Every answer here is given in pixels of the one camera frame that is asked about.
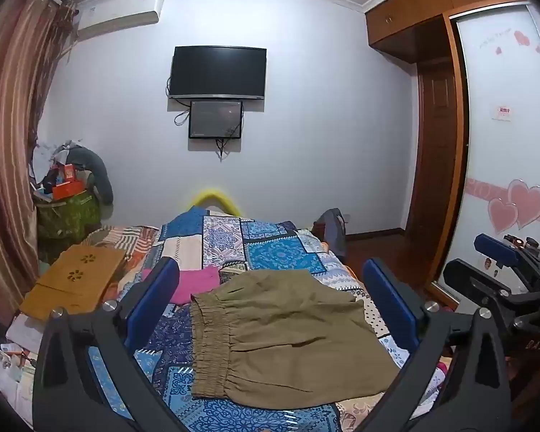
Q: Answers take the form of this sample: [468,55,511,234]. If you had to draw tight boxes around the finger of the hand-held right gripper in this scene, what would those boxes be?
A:
[443,258,517,310]
[474,233,523,273]

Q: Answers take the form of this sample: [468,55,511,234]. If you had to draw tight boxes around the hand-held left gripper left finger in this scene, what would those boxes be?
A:
[31,256,190,432]

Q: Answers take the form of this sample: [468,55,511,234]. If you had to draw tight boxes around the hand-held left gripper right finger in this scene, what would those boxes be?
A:
[339,258,513,432]

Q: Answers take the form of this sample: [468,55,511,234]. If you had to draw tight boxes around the khaki pants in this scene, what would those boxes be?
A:
[190,269,401,411]

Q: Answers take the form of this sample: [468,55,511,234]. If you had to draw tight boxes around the pink garment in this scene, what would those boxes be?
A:
[141,265,221,305]

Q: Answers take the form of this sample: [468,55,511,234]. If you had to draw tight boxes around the striped orange white cloth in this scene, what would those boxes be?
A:
[83,224,160,262]

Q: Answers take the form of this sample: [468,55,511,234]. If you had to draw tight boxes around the grey backpack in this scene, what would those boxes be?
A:
[314,208,347,257]

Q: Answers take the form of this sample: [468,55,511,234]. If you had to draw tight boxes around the wooden lap desk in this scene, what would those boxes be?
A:
[19,244,127,322]

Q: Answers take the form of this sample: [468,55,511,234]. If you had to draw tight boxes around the wooden wardrobe with heart stickers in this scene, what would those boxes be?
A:
[362,0,540,302]

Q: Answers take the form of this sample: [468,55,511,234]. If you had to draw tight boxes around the yellow curved bar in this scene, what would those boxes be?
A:
[183,190,244,214]

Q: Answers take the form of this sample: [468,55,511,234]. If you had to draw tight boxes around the blue patchwork blanket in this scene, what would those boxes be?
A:
[83,209,437,432]

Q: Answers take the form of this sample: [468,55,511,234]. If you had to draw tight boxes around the orange box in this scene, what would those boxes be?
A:
[53,181,85,201]

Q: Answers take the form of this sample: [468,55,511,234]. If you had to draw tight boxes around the pile of papers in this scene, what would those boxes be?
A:
[0,312,43,421]

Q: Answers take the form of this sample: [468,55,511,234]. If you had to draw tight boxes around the white plastic bag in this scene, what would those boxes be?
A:
[29,140,69,181]

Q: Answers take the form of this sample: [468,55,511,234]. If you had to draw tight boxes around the striped brown curtain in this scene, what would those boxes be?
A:
[0,0,77,325]

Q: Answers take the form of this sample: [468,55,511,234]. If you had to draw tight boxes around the white air conditioner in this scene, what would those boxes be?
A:
[74,0,163,42]

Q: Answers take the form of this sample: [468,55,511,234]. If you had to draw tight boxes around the black television cable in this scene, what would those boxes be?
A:
[174,99,192,127]

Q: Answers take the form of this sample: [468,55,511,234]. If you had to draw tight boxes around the small black wall monitor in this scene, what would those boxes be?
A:
[188,100,244,140]

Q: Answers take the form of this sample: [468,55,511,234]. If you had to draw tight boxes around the black wall television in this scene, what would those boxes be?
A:
[168,46,267,100]

